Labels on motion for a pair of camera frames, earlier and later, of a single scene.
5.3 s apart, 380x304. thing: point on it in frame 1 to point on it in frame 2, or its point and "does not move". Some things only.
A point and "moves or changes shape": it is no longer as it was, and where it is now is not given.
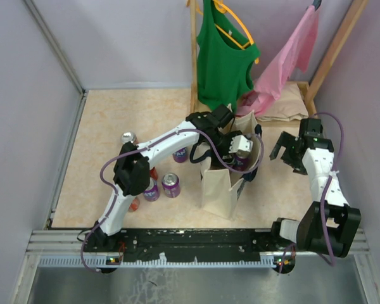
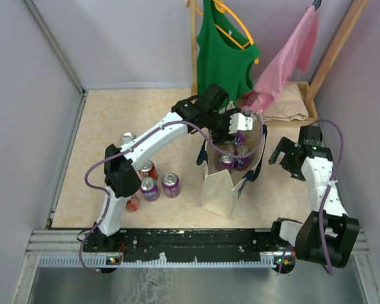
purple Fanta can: (181, 155) moves or changes shape
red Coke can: (128, 137) does not move
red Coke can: (135, 205) does not move
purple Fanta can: (171, 184) does not move
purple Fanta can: (243, 154) moves or changes shape
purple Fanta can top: (242, 161) does not move
